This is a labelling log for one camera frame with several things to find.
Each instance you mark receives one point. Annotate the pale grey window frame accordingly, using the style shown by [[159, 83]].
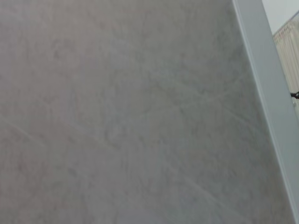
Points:
[[264, 58]]

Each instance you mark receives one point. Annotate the beige ribbed cabinet panel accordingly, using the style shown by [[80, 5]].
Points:
[[289, 58]]

